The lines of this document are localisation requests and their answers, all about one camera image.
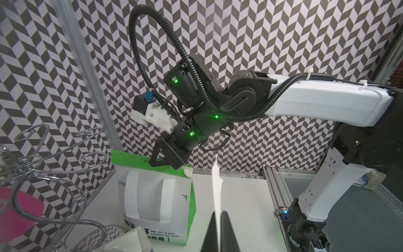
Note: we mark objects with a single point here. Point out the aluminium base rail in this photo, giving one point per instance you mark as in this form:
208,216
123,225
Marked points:
283,204

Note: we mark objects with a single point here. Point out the aluminium corner post right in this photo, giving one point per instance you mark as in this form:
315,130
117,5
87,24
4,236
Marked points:
70,25

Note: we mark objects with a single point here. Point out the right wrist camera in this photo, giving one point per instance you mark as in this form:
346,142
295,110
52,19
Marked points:
145,109

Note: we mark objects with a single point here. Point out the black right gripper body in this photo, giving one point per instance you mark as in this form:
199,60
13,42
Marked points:
179,145

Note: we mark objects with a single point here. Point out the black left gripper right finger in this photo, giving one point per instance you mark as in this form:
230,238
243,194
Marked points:
228,240

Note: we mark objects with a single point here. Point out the green white bag right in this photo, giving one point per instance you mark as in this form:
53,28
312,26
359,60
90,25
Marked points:
160,199

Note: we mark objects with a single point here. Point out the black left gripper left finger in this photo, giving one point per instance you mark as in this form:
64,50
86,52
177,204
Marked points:
210,243

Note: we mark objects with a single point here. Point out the white receipt from bag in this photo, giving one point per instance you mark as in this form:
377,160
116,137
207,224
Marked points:
217,184

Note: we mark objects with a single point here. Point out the chrome wire ornament stand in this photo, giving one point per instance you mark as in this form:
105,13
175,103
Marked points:
45,191

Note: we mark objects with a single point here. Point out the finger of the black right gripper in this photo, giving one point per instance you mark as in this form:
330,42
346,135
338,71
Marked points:
161,154

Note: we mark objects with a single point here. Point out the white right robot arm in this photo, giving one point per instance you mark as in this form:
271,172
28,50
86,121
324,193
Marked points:
368,135

